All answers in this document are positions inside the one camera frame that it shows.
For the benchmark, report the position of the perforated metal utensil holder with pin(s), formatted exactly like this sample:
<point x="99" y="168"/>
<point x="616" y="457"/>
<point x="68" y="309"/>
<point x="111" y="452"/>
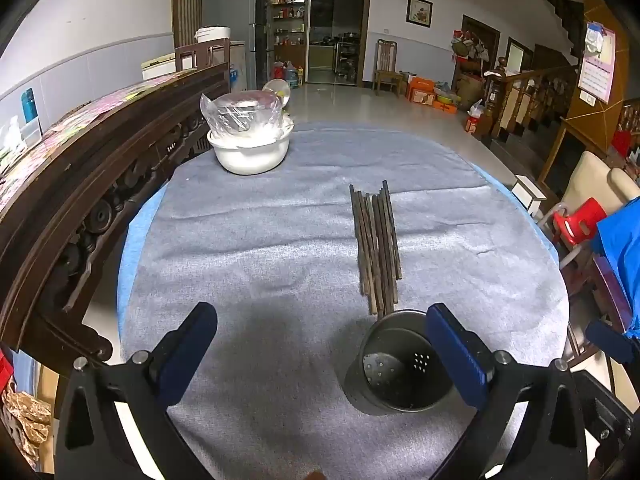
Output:
<point x="380" y="345"/>

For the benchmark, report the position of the metal kitchen trolley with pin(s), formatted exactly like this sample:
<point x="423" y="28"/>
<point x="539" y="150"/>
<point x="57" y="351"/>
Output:
<point x="347" y="55"/>

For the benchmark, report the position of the bundle of dark chopsticks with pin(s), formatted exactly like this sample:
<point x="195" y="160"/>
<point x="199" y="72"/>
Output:
<point x="375" y="240"/>

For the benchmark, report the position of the large orange cardboard box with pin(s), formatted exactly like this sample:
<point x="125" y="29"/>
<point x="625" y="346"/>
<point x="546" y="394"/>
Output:
<point x="420" y="91"/>

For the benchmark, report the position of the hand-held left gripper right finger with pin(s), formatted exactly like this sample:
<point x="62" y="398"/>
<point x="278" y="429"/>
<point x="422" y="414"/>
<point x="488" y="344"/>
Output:
<point x="457" y="355"/>

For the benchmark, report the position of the brown crumpled bag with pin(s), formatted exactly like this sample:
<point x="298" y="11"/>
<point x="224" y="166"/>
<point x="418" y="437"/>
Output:
<point x="25" y="420"/>

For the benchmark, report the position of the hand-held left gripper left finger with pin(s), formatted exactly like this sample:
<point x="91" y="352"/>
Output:
<point x="187" y="355"/>

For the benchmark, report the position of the flat orange box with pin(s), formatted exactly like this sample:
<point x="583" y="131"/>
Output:
<point x="444" y="106"/>

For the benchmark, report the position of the white chest cabinet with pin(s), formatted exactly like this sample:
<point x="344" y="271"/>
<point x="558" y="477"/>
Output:
<point x="159" y="66"/>

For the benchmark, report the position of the framed wall picture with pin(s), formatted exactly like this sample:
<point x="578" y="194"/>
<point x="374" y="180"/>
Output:
<point x="419" y="11"/>

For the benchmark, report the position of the red and white bag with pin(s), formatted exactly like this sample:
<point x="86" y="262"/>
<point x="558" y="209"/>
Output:
<point x="475" y="120"/>

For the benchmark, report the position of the blue bag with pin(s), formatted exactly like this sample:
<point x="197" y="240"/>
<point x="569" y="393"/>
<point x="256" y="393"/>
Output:
<point x="620" y="260"/>

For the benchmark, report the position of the small white stool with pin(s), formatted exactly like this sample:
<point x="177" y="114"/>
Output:
<point x="527" y="190"/>

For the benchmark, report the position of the wooden staircase railing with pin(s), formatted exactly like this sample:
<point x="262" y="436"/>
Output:
<point x="530" y="95"/>

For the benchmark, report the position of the pink wall calendar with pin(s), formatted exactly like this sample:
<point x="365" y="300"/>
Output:
<point x="597" y="70"/>

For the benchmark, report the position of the shelf with jars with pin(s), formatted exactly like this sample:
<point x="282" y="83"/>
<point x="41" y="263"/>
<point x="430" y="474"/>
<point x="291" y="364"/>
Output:
<point x="287" y="25"/>

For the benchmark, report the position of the blue thermos bottle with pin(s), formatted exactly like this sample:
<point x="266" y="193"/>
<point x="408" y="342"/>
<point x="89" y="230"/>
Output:
<point x="29" y="105"/>

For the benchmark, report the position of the white lidded pot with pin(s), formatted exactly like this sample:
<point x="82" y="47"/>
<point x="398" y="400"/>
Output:
<point x="212" y="34"/>

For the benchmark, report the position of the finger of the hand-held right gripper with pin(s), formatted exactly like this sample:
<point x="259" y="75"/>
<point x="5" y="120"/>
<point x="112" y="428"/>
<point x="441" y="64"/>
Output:
<point x="607" y="340"/>
<point x="605" y="420"/>

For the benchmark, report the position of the brown wooden chair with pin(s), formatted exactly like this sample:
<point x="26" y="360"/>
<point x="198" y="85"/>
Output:
<point x="386" y="75"/>

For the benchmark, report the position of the red plastic chair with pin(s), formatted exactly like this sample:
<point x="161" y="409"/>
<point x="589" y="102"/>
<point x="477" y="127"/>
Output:
<point x="580" y="220"/>

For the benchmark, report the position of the blue water jug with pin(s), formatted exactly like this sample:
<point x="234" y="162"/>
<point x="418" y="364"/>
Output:
<point x="291" y="75"/>

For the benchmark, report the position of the dark wooden chair back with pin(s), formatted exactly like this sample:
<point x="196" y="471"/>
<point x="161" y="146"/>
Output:
<point x="202" y="50"/>

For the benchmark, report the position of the grey tablecloth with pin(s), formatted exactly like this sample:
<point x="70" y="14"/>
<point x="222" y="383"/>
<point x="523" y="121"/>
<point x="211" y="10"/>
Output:
<point x="275" y="240"/>

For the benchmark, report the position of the grey refrigerator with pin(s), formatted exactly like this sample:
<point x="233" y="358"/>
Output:
<point x="235" y="10"/>

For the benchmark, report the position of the cream armchair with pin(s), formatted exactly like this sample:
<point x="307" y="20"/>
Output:
<point x="595" y="175"/>

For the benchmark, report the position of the brown curtain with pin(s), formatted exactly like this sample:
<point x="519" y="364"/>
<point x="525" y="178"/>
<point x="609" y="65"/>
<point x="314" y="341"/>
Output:
<point x="187" y="0"/>

